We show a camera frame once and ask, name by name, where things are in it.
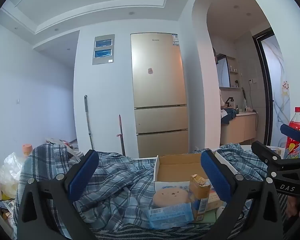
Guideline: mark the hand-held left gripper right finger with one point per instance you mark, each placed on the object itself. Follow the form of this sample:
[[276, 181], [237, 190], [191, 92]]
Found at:
[[213, 177]]

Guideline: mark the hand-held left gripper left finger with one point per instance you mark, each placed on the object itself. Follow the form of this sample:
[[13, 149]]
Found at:
[[83, 175]]

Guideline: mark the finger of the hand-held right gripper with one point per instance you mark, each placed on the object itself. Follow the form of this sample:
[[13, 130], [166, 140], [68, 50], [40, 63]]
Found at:
[[262, 151], [291, 130]]

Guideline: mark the cardboard box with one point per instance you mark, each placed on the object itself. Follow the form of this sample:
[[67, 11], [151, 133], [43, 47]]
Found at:
[[175, 167]]

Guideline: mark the blue tissue packet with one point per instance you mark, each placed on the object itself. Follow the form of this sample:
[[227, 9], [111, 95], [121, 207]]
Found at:
[[170, 215]]

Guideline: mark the person's right hand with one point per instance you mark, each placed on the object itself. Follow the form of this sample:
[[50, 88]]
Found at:
[[296, 207]]

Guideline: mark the red iced tea bottle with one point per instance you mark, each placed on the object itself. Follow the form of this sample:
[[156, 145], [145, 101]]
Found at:
[[293, 147]]

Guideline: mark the red gold cigarette pack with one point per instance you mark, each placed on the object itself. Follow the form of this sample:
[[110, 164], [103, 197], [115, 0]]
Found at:
[[213, 201]]

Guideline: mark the beige vanity cabinet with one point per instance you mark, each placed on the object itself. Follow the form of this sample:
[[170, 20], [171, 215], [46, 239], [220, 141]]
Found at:
[[237, 127]]

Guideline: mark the blue plaid cloth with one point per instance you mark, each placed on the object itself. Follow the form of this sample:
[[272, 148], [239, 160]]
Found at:
[[120, 180]]

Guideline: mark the green paper sheet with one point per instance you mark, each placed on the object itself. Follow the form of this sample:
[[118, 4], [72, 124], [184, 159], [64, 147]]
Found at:
[[207, 217]]

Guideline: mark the white hair dryer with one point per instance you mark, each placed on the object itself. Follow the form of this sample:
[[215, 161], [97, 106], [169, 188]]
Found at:
[[247, 109]]

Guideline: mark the floral printed glass door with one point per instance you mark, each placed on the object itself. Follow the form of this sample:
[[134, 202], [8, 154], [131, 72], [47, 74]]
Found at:
[[278, 87]]

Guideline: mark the blue clothing pile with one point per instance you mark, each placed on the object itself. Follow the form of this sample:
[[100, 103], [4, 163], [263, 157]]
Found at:
[[228, 115]]

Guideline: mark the tall black white appliance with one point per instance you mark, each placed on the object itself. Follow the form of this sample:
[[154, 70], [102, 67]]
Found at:
[[244, 97]]

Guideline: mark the black faucet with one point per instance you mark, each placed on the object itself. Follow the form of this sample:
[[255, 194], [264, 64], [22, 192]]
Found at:
[[230, 101]]

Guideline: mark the orange-capped bottle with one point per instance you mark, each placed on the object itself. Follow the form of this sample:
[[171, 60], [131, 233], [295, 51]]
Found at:
[[27, 150]]

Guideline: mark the white plastic bag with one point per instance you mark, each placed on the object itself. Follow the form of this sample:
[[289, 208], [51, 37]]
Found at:
[[7, 170]]

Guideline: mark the black white striped cloth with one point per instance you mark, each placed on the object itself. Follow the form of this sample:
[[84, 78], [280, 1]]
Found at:
[[152, 233]]

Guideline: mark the bathroom mirror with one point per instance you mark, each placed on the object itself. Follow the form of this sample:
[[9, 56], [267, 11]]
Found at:
[[223, 71]]

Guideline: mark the gold three-door fridge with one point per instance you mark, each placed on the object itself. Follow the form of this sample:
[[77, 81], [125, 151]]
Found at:
[[157, 92]]

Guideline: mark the dark hanging object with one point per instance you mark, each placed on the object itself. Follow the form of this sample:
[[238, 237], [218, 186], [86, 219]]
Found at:
[[215, 55]]

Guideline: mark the pink fridge magnet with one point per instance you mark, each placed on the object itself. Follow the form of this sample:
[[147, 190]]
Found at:
[[150, 70]]

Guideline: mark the fridge label sticker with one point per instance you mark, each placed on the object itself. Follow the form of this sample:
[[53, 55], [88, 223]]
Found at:
[[175, 40]]

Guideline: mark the black door frame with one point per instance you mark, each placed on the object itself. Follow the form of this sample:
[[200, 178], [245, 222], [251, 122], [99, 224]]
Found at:
[[265, 92]]

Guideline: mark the bathroom wall shelf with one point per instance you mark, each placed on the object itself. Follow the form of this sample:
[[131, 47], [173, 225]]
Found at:
[[234, 72]]

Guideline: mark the grey wall electrical panel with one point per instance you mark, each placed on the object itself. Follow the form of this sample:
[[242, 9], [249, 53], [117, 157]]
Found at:
[[103, 50]]

